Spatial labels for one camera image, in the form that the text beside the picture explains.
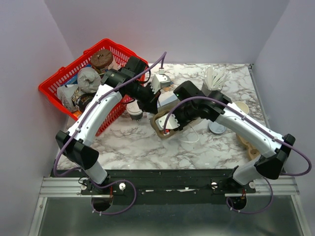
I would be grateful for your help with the black mounting rail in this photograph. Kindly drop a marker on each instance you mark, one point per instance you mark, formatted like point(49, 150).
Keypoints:
point(173, 187)

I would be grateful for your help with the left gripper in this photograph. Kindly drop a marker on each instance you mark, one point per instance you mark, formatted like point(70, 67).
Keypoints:
point(151, 104)

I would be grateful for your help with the grey straw holder cup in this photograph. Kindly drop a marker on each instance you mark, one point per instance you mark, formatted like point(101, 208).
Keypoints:
point(210, 91)

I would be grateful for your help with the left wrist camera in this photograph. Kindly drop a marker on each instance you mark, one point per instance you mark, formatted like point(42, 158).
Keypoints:
point(160, 81)

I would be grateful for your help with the grey crumpled paper bag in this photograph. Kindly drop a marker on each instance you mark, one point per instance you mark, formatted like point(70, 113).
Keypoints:
point(88, 80)

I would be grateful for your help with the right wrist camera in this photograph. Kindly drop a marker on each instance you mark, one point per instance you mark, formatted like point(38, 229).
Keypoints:
point(166, 125)

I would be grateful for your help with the white paper bag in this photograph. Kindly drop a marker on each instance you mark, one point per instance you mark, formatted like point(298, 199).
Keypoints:
point(187, 90)

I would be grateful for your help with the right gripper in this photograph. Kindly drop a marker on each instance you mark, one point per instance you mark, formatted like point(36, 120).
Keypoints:
point(182, 124)

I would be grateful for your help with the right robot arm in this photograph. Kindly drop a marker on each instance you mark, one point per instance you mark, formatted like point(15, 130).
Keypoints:
point(217, 107)

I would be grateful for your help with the white coffee cup lid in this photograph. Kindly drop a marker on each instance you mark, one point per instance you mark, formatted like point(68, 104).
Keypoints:
point(133, 109)

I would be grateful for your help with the black labelled tub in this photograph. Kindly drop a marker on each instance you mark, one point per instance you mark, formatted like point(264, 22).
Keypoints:
point(84, 100)

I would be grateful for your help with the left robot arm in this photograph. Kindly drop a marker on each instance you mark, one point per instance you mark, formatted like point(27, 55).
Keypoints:
point(76, 142)

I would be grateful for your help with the brown cardboard cup carrier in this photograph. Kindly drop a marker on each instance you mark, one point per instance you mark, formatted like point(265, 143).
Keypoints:
point(252, 152)

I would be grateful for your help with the white printed plastic bag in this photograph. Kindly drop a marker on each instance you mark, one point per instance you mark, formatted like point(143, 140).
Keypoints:
point(68, 95)

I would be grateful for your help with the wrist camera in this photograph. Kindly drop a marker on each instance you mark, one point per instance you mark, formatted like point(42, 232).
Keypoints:
point(166, 125)
point(160, 81)

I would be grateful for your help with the brown round lid container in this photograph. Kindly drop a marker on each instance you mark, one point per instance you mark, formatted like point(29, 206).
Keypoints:
point(102, 59)

